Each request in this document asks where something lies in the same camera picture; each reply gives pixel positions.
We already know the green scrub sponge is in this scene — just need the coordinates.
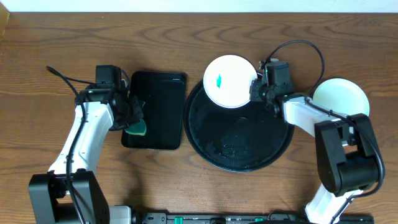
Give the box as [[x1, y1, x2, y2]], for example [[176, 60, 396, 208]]
[[124, 100, 147, 136]]

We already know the white plate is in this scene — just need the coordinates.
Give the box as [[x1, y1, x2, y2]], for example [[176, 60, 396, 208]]
[[203, 55, 257, 109]]

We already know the pale green plate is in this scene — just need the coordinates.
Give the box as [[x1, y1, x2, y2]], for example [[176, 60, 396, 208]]
[[313, 78, 370, 116]]

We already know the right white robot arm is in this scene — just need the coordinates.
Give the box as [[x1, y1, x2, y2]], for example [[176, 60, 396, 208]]
[[249, 79, 385, 223]]

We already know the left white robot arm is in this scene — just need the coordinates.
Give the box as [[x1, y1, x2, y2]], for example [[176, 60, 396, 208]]
[[29, 88, 143, 223]]

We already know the black rectangular tray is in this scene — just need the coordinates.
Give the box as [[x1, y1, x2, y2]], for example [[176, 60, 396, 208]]
[[121, 71, 187, 150]]

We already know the black round tray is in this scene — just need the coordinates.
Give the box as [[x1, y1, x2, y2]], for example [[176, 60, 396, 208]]
[[183, 82, 294, 172]]

